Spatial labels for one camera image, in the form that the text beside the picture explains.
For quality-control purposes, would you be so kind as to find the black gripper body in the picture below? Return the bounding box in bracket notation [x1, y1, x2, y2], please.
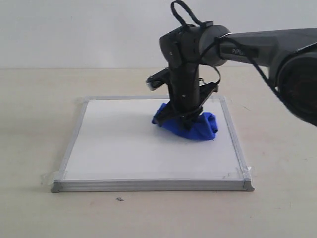
[168, 63, 219, 114]

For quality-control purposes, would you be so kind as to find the blue cloth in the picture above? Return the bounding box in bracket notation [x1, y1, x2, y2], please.
[161, 112, 218, 141]

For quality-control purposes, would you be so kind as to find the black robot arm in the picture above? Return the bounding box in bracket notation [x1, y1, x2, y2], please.
[154, 24, 317, 128]

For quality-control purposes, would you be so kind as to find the clear tape back right corner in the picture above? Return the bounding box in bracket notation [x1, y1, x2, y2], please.
[210, 95, 232, 104]

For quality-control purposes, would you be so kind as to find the clear tape corner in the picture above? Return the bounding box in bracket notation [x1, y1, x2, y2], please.
[40, 171, 67, 186]
[210, 95, 232, 104]
[74, 97, 89, 104]
[222, 166, 254, 180]

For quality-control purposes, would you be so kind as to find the clear tape front right corner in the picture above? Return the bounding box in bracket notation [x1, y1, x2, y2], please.
[222, 166, 254, 180]

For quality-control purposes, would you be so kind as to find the clear tape back left corner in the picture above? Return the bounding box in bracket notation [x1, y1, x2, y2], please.
[74, 97, 89, 104]

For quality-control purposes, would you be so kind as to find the clear tape front left corner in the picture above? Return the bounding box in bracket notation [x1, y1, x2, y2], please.
[40, 171, 67, 186]

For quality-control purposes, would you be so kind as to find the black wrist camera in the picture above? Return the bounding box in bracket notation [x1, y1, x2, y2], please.
[146, 67, 170, 91]

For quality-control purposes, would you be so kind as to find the white whiteboard with aluminium frame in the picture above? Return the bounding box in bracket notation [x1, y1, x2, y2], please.
[52, 96, 254, 193]

